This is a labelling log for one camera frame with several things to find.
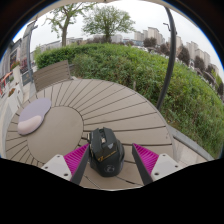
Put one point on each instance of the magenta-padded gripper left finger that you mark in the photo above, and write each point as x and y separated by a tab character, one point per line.
56	166

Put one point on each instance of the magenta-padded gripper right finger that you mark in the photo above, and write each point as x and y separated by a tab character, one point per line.
165	165

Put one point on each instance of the black computer mouse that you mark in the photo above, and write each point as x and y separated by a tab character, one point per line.
106	153

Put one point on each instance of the lilac mouse pad with wrist rest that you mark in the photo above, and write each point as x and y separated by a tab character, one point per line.
33	115

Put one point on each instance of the white planter with flowers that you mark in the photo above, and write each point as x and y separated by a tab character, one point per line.
14	96

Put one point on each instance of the grey slatted outdoor chair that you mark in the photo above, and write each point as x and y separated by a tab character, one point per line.
51	75

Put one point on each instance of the green trimmed hedge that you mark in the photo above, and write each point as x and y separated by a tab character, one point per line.
133	73

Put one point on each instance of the shop building with signs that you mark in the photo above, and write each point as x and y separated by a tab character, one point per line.
10	56

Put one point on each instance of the tall grey sign pillar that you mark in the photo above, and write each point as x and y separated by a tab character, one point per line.
26	50

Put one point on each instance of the group of distant apartment buildings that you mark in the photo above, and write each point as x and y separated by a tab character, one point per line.
153	33

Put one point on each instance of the thin-crowned tree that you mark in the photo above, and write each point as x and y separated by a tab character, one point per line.
65	30

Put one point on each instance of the dense green tree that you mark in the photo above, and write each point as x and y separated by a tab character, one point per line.
106	20

